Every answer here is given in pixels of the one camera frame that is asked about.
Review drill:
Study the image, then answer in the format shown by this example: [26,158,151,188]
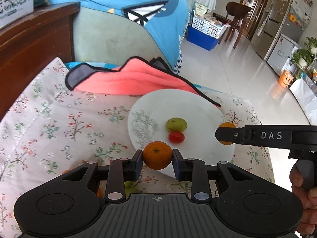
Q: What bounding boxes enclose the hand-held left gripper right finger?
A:
[173,149,257,203]

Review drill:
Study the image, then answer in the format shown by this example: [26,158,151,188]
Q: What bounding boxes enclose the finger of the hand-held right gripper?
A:
[215,125,247,145]

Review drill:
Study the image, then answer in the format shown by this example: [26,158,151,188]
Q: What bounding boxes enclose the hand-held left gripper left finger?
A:
[59,149,144,203]

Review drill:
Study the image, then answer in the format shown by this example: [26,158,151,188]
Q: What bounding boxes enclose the red cherry tomato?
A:
[168,131,185,144]

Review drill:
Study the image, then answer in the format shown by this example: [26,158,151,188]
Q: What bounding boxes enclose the white plate with line drawing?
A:
[127,89,234,179]

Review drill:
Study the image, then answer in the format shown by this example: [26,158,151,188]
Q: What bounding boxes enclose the person's right hand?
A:
[290,165,317,236]

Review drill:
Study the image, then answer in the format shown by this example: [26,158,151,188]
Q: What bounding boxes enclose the white paper bag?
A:
[289,78,317,125]

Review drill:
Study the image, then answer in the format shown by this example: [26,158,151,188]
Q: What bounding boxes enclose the orange smiley pot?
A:
[278,70,294,88]

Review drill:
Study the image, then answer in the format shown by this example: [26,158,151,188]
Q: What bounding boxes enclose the pink towel with grey edge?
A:
[65,56,221,108]

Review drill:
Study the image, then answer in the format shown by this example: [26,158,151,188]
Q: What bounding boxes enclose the small white refrigerator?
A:
[266,33,302,75]

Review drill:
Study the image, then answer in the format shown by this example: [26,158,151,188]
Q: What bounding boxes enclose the green potted plant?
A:
[289,37,317,68]

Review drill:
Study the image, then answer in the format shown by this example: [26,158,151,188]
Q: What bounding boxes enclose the black white chevron cloth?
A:
[171,47,184,75]

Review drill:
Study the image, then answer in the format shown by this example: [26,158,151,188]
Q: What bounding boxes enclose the blue plastic crate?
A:
[186,26,221,52]

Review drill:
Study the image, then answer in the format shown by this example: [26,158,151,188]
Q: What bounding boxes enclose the white plastic basket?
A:
[192,13,230,39]

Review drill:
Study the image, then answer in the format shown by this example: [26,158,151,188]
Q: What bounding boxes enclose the silver refrigerator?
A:
[258,0,313,57]

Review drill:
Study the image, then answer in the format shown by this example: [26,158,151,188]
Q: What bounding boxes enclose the brown wooden chair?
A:
[223,2,252,49]

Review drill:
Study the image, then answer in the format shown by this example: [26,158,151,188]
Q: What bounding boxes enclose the green white bag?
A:
[194,1,209,18]

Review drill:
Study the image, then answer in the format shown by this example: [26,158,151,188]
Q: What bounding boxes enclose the blue printed blanket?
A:
[33,0,189,75]

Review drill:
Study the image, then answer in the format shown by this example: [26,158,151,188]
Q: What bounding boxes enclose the pale green armchair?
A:
[73,5,174,68]

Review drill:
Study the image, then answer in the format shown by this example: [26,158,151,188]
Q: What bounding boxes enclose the dark wooden headboard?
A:
[0,2,80,121]

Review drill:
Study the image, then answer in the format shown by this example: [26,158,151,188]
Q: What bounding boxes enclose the white printed cardboard box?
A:
[0,0,34,28]

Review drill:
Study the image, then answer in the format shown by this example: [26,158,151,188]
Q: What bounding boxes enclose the wooden door frame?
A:
[241,0,272,42]

